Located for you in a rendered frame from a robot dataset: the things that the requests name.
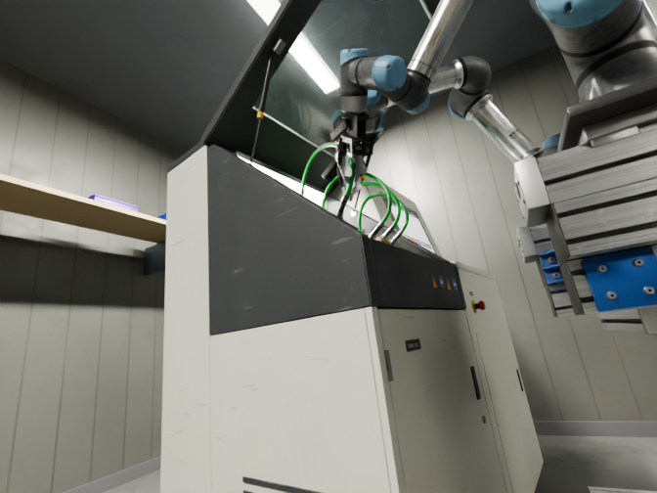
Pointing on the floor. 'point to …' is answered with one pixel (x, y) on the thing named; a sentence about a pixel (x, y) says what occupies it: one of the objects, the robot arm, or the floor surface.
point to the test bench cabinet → (306, 408)
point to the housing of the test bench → (187, 330)
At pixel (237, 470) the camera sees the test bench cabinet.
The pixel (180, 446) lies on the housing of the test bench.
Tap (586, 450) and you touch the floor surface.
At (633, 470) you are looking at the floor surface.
